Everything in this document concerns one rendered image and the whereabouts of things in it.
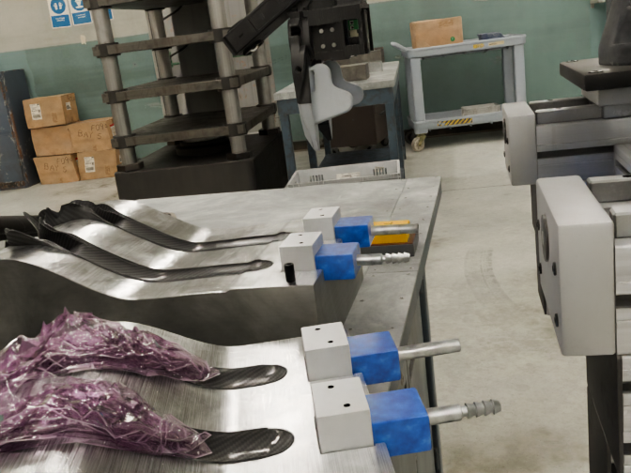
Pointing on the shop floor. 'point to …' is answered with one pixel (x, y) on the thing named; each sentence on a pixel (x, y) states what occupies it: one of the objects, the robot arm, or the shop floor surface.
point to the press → (201, 17)
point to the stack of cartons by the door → (69, 141)
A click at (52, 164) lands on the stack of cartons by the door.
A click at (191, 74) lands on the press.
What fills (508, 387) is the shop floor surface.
